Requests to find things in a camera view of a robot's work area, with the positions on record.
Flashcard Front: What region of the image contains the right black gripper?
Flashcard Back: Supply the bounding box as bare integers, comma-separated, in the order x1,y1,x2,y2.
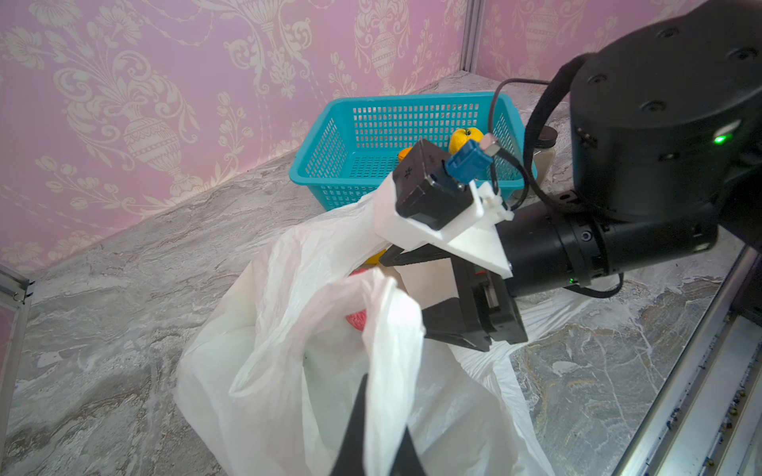
379,244,529,351

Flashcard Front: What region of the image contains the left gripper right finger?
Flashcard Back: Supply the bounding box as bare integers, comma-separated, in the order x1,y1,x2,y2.
390,428,426,476

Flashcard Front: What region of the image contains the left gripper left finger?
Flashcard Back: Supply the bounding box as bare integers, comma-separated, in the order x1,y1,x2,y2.
329,375,368,476

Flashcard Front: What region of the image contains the yellow banana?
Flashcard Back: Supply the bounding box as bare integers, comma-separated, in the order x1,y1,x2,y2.
397,147,412,162
363,250,386,268

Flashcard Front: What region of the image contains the pink dragon fruit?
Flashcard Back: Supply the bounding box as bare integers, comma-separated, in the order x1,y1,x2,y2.
345,268,368,331

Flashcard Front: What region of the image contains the white plastic bag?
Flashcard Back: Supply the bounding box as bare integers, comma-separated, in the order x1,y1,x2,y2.
176,198,553,475

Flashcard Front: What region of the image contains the yellow fruit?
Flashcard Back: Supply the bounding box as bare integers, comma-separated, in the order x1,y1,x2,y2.
448,127,484,155

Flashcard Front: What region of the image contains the teal plastic basket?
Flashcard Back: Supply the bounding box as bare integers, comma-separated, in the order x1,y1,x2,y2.
290,92,525,210

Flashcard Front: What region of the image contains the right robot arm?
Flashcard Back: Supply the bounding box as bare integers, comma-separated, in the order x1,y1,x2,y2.
374,1,761,352

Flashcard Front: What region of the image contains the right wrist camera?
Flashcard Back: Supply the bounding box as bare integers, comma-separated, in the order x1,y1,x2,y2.
372,134,514,279

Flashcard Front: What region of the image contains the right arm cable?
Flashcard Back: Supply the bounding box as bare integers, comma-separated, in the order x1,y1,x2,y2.
486,76,625,299

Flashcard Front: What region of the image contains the aluminium front rail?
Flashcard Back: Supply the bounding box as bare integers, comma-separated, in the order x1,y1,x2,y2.
614,247,761,475

